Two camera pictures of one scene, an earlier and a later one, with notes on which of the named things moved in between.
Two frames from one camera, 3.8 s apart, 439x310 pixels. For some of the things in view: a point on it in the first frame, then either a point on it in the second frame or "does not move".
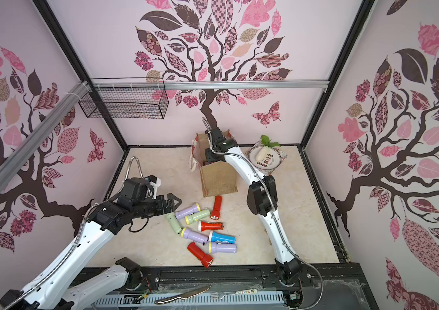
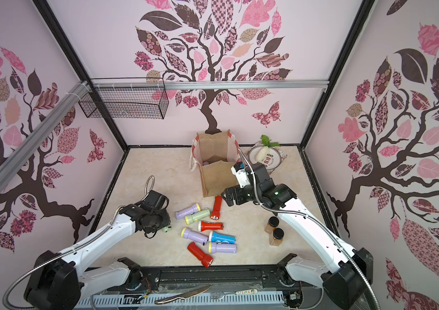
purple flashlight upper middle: x=185 y=212 does not move
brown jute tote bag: x=217 y=177 does not move
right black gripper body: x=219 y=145 -> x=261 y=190
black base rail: x=257 y=278 does not move
